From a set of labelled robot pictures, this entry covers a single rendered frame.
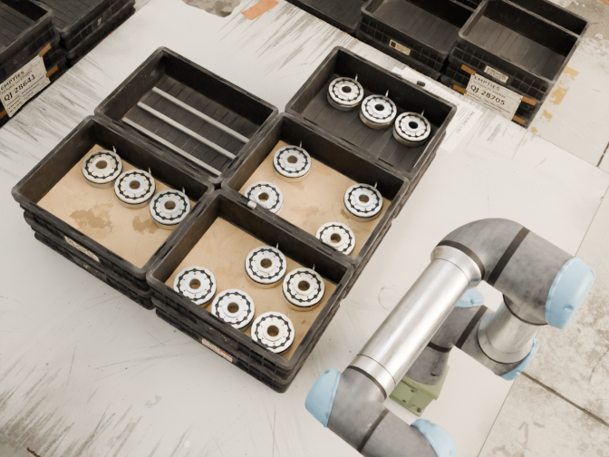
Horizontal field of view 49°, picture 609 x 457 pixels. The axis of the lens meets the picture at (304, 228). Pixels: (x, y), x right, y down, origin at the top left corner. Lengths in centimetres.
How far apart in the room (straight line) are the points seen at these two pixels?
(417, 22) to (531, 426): 166
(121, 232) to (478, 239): 95
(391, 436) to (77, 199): 113
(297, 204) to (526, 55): 136
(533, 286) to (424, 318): 19
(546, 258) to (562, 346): 164
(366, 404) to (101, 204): 103
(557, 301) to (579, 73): 256
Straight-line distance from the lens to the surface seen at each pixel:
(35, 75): 270
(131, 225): 177
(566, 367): 276
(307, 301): 163
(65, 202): 183
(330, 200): 181
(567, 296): 115
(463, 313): 155
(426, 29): 296
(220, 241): 173
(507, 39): 288
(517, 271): 115
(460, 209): 204
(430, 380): 162
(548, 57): 288
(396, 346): 104
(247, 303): 162
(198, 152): 188
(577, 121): 342
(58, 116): 217
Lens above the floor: 235
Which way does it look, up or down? 60 degrees down
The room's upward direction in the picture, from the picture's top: 11 degrees clockwise
